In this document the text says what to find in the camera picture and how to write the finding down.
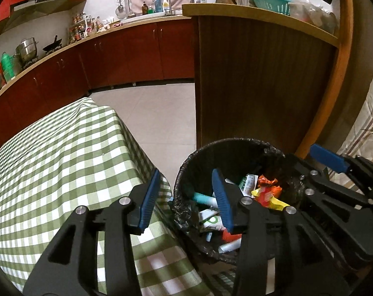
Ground steel stockpot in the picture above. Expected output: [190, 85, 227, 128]
[14, 37, 39, 64]

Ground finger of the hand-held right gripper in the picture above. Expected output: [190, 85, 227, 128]
[309, 144, 373, 198]
[285, 153, 373, 216]

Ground yellow gold wrapper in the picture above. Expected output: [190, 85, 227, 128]
[251, 188, 290, 212]

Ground grey mailer bag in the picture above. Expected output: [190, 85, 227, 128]
[237, 174, 256, 196]

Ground red plastic bag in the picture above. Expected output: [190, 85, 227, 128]
[222, 230, 242, 242]

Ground green thermos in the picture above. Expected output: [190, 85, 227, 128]
[1, 52, 16, 80]

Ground green white checked tablecloth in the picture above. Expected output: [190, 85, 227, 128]
[0, 97, 205, 296]

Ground dark red base cabinets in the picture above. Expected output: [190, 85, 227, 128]
[0, 17, 196, 161]

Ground hanging metal strainer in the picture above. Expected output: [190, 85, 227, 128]
[115, 0, 127, 19]

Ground black bin with liner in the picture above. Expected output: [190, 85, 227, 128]
[173, 138, 307, 266]

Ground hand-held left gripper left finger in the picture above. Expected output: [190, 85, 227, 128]
[22, 168, 161, 296]

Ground black wok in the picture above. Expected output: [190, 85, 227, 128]
[42, 35, 64, 52]

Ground clear plastic containers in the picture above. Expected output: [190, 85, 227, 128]
[289, 0, 336, 34]

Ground striped beige cloth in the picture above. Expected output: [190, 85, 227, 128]
[328, 77, 373, 188]

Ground brown wooden counter unit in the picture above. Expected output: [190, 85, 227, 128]
[182, 2, 355, 161]

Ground spice rack with bottles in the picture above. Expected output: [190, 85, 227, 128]
[69, 13, 93, 44]

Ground white sink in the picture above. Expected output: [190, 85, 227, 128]
[120, 14, 175, 24]

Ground steel range hood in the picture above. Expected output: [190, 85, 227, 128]
[9, 0, 71, 17]

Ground row of sauce bottles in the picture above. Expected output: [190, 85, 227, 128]
[92, 15, 113, 33]

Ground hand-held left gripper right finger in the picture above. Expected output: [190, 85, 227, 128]
[211, 168, 353, 296]

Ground teal plastic basket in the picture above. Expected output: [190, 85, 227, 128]
[249, 0, 293, 16]

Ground teal capped tube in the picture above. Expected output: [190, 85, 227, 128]
[193, 192, 218, 205]

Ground orange plastic bag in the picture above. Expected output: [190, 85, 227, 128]
[257, 175, 282, 198]

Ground white green packet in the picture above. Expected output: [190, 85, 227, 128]
[199, 208, 224, 232]

